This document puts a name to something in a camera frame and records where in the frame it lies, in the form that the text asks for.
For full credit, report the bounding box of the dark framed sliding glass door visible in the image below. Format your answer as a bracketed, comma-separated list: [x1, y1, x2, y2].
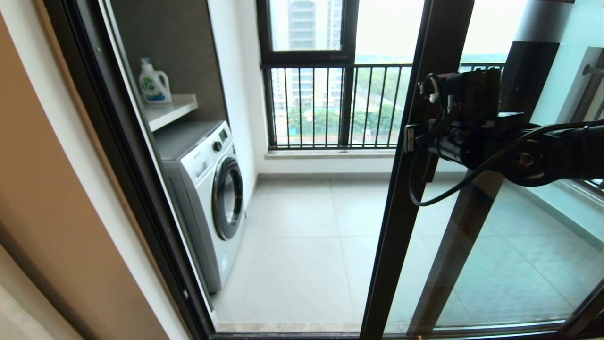
[360, 0, 604, 340]

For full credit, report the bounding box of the grey stone side sill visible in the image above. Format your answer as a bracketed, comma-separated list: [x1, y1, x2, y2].
[566, 179, 604, 204]

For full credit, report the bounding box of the grey stone balcony sill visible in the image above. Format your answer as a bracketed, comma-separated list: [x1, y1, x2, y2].
[263, 149, 397, 161]

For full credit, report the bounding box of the black balcony railing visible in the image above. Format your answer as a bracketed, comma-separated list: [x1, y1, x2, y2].
[271, 63, 505, 149]

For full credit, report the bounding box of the silver front-load washing machine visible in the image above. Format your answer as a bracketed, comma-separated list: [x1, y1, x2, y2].
[153, 120, 247, 294]

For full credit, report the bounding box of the white shelf board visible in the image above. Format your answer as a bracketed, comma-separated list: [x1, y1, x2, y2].
[142, 93, 199, 133]

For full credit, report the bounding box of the white detergent bottle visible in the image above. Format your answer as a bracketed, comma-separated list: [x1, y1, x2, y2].
[138, 58, 173, 104]

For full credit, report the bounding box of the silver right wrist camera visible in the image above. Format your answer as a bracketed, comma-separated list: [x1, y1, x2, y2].
[419, 73, 444, 104]

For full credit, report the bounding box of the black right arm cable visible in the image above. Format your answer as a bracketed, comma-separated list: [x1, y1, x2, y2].
[408, 120, 604, 207]

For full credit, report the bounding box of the dark balcony window frame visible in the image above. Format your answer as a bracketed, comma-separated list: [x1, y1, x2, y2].
[255, 0, 360, 151]

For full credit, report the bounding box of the dark outer door frame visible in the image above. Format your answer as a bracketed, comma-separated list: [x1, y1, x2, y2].
[42, 0, 604, 340]

